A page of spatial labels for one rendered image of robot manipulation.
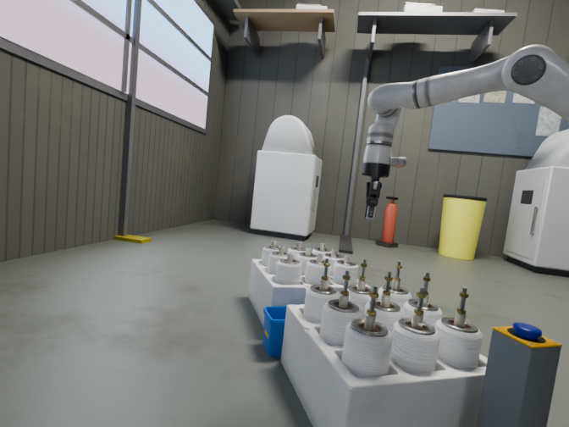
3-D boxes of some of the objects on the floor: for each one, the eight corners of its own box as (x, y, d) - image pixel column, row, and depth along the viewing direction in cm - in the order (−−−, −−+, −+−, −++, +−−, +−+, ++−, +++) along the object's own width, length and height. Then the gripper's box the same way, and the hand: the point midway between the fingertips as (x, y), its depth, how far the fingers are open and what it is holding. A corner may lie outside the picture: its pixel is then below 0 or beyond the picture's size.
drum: (468, 255, 340) (477, 197, 335) (484, 263, 302) (494, 198, 296) (430, 250, 347) (439, 194, 342) (440, 257, 309) (450, 194, 303)
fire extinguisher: (395, 246, 354) (402, 197, 349) (399, 249, 331) (406, 198, 327) (374, 242, 358) (380, 196, 354) (376, 246, 335) (383, 196, 331)
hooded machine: (314, 235, 370) (327, 127, 360) (309, 242, 315) (323, 114, 305) (262, 228, 382) (273, 123, 371) (248, 234, 327) (260, 111, 316)
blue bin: (339, 336, 116) (342, 305, 115) (354, 352, 106) (358, 318, 105) (259, 341, 107) (262, 306, 106) (267, 358, 96) (271, 320, 95)
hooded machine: (573, 268, 322) (598, 135, 311) (621, 285, 265) (654, 121, 254) (498, 258, 335) (519, 130, 324) (529, 272, 278) (556, 116, 267)
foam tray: (324, 296, 159) (328, 261, 157) (366, 333, 122) (372, 287, 120) (247, 296, 147) (251, 258, 146) (267, 336, 110) (273, 286, 109)
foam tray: (390, 354, 107) (397, 302, 105) (497, 449, 70) (510, 371, 68) (279, 362, 95) (286, 304, 94) (338, 479, 58) (350, 387, 57)
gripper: (361, 163, 97) (355, 215, 98) (364, 158, 82) (356, 219, 83) (387, 165, 95) (380, 219, 96) (394, 160, 80) (385, 223, 82)
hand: (369, 214), depth 90 cm, fingers open, 6 cm apart
